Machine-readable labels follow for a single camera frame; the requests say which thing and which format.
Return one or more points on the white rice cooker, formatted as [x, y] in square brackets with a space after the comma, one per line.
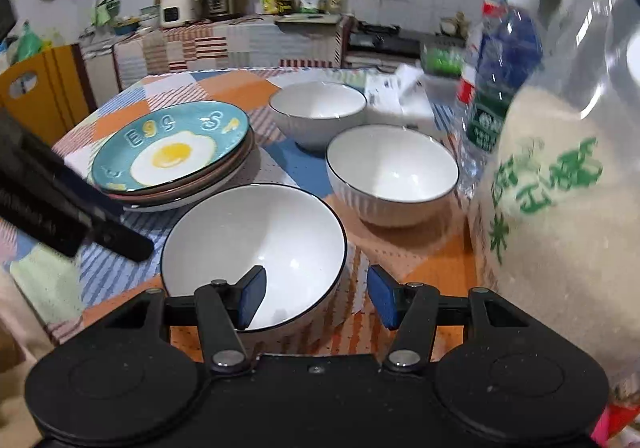
[174, 13]

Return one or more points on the green plastic basket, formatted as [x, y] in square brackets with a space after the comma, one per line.
[442, 61]

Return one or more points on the green cloth on hook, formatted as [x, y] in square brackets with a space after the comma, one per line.
[105, 13]

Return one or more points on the stacked bowls on counter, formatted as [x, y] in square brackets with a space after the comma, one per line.
[150, 17]

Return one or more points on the blue bowl on counter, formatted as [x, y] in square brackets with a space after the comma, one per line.
[126, 27]

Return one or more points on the white bowl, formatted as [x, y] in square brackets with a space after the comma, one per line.
[293, 234]
[313, 113]
[390, 176]

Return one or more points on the cream fleece sleeve forearm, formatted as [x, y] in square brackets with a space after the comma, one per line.
[23, 343]

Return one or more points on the yellow snack bag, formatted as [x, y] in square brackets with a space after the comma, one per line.
[270, 7]

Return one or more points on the white tissue box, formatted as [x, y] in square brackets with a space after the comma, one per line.
[399, 99]

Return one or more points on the clear rice bag with handle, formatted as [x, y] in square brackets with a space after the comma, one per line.
[555, 220]

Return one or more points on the striped patchwork counter cloth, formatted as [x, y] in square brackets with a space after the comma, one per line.
[249, 42]

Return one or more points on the large white sun plate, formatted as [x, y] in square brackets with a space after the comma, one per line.
[195, 195]

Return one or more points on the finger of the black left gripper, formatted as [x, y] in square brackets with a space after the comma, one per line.
[119, 239]

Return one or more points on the cutting board on counter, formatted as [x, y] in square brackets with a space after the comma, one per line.
[326, 19]

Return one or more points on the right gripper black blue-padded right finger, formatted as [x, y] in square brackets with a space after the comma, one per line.
[411, 311]

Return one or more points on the colourful patchwork tablecloth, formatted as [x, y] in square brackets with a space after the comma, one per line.
[67, 295]

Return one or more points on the white pink rabbit plate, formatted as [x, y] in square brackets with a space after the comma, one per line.
[216, 176]

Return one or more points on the yellow wooden chair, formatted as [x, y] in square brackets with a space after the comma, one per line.
[49, 93]

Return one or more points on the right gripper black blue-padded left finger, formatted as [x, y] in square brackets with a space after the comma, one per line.
[222, 310]

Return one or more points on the water bottle green label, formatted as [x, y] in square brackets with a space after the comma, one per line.
[511, 50]

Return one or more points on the black gas stove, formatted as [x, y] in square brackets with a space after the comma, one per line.
[384, 40]

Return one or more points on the cream pot on stove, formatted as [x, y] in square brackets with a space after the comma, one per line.
[456, 26]

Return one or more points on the teal fried egg plate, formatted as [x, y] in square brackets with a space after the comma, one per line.
[169, 145]

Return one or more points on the water bottle red cap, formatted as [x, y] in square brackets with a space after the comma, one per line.
[491, 13]

